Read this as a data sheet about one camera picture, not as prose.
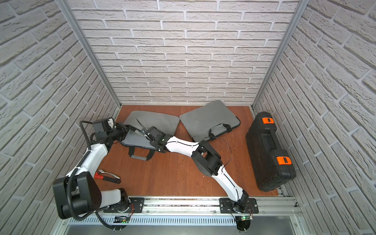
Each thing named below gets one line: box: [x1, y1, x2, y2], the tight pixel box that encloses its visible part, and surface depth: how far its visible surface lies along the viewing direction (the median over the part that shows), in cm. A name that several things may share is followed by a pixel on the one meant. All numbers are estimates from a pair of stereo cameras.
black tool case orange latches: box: [245, 111, 297, 192], surface depth 71 cm
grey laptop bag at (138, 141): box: [119, 110, 181, 161], surface depth 97 cm
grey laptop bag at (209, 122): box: [179, 99, 241, 142], surface depth 108 cm
